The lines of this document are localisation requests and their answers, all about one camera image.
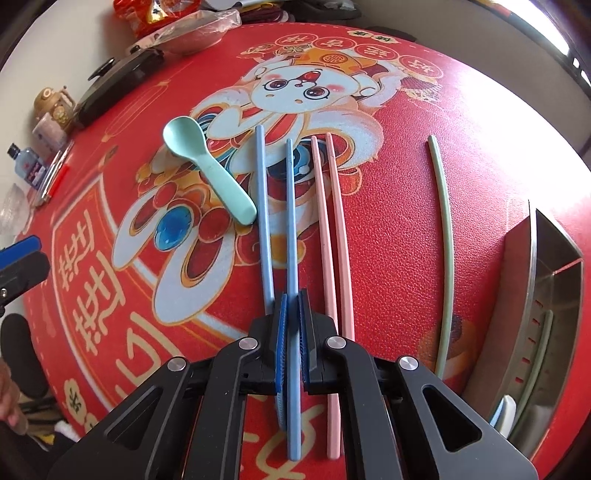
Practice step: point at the mint green spoon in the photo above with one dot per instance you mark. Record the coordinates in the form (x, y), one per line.
(217, 180)

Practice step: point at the gold teapot ornament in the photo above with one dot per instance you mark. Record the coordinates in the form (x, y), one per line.
(53, 108)

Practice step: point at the pink patterned cup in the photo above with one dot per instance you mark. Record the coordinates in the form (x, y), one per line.
(48, 131)

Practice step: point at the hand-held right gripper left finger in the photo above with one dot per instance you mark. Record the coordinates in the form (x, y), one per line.
(280, 341)

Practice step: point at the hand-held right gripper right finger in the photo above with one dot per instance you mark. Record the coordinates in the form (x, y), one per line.
(303, 341)

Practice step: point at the pink chopstick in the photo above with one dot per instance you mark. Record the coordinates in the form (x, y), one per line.
(339, 240)
(323, 240)

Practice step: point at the person's left hand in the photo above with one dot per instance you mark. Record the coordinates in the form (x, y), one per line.
(9, 397)

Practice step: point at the sage green chopstick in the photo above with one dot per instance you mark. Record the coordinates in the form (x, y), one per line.
(538, 360)
(447, 258)

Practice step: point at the stainless steel utensil holder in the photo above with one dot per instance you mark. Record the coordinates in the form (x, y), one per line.
(554, 295)

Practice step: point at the blue chopstick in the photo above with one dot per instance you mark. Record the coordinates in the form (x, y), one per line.
(292, 230)
(263, 221)

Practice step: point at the black chair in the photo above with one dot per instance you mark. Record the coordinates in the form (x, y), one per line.
(23, 350)

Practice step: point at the plastic wrapped bowl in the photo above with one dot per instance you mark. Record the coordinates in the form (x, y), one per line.
(194, 37)

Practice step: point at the clear glass bowl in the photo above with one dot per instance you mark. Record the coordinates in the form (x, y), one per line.
(14, 210)

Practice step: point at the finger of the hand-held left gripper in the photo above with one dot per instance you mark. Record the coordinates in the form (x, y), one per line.
(21, 251)

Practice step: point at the red printed tablecloth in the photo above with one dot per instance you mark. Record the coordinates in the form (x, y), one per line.
(392, 184)

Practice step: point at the blue label bottle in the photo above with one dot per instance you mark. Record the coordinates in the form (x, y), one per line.
(27, 166)

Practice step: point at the red orange snack bag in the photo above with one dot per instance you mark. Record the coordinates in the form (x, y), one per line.
(152, 16)

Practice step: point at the red pen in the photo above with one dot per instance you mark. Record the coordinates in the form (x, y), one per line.
(57, 177)

